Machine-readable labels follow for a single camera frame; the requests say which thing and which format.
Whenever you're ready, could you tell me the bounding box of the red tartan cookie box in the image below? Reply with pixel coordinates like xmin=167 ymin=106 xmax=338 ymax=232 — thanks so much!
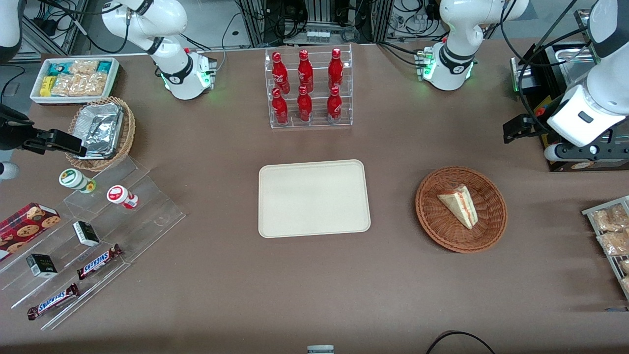
xmin=0 ymin=202 xmax=61 ymax=262

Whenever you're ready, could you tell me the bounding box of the Snickers chocolate bar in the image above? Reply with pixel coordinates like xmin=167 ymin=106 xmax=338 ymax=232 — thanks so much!
xmin=27 ymin=283 xmax=80 ymax=321
xmin=76 ymin=243 xmax=123 ymax=281

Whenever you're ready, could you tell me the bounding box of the brown round wicker basket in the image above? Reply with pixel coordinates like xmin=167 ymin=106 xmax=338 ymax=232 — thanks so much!
xmin=415 ymin=166 xmax=508 ymax=254

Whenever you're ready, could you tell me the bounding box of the clear bag of crackers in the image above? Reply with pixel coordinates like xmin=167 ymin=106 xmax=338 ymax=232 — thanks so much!
xmin=51 ymin=73 xmax=109 ymax=97
xmin=69 ymin=59 xmax=100 ymax=76

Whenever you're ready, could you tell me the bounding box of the beige plastic serving tray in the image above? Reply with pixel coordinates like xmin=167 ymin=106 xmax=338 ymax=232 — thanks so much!
xmin=258 ymin=159 xmax=372 ymax=239

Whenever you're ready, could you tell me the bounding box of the grey tray of cookies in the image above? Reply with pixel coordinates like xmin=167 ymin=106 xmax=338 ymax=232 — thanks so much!
xmin=581 ymin=195 xmax=629 ymax=301

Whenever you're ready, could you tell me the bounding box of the green lid yogurt cup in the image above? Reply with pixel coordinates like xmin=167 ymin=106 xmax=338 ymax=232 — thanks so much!
xmin=59 ymin=168 xmax=97 ymax=194

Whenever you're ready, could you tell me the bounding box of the light wicker basket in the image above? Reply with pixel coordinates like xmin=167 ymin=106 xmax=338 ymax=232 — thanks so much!
xmin=65 ymin=96 xmax=137 ymax=173

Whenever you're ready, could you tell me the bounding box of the triangular sandwich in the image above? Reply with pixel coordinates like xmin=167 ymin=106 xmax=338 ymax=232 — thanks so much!
xmin=436 ymin=184 xmax=479 ymax=230

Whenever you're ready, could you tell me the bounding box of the black cable loop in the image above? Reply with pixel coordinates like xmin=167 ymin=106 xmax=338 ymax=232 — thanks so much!
xmin=425 ymin=330 xmax=497 ymax=354

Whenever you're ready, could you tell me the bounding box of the white rectangular snack bin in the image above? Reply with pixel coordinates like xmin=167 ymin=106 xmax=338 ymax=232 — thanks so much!
xmin=29 ymin=57 xmax=121 ymax=106

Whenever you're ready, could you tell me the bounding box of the aluminium foil tray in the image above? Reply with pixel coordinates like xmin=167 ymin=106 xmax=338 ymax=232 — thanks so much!
xmin=69 ymin=102 xmax=124 ymax=160

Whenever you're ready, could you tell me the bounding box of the aluminium equipment rack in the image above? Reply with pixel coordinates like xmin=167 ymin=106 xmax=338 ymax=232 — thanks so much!
xmin=235 ymin=0 xmax=394 ymax=47

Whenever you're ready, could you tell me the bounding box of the small black carton box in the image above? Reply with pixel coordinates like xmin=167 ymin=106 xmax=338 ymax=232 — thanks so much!
xmin=73 ymin=221 xmax=100 ymax=247
xmin=26 ymin=253 xmax=58 ymax=278

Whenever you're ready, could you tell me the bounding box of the red lid yogurt cup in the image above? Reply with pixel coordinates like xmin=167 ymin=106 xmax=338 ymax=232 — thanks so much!
xmin=107 ymin=185 xmax=140 ymax=210

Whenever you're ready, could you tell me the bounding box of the black food warmer case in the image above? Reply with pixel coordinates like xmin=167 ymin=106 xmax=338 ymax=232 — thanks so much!
xmin=510 ymin=42 xmax=629 ymax=173

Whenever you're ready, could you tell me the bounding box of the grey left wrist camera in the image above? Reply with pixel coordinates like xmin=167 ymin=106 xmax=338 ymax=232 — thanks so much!
xmin=543 ymin=144 xmax=573 ymax=163

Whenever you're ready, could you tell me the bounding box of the red cola bottle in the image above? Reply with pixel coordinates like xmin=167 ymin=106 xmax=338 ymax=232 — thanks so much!
xmin=328 ymin=48 xmax=344 ymax=91
xmin=297 ymin=86 xmax=313 ymax=123
xmin=297 ymin=49 xmax=314 ymax=94
xmin=271 ymin=88 xmax=289 ymax=126
xmin=327 ymin=86 xmax=343 ymax=123
xmin=271 ymin=51 xmax=290 ymax=95

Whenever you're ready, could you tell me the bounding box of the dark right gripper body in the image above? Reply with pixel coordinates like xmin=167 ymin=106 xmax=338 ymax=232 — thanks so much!
xmin=0 ymin=105 xmax=37 ymax=151

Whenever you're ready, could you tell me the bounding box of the clear acrylic stepped stand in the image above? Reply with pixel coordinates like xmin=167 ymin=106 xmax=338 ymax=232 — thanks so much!
xmin=0 ymin=156 xmax=186 ymax=331

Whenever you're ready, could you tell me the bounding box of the clear acrylic bottle rack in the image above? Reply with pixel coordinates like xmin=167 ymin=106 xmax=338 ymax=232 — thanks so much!
xmin=264 ymin=43 xmax=353 ymax=130

